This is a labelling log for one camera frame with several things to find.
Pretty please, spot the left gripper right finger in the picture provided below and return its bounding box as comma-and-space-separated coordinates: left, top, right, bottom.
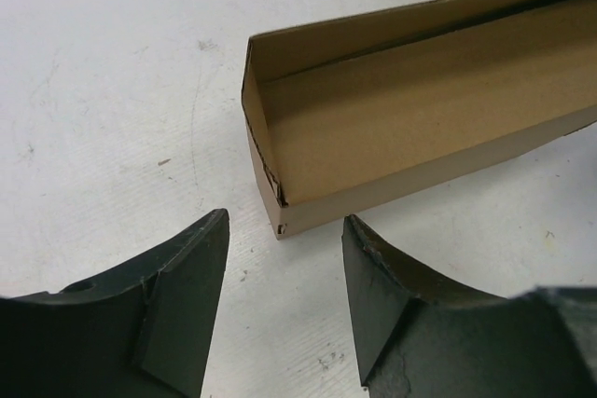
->
341, 215, 596, 397

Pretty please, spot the cardboard box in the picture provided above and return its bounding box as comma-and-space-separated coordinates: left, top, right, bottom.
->
242, 0, 596, 239

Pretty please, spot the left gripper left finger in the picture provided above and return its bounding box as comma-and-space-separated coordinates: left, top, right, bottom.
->
1, 209, 229, 397

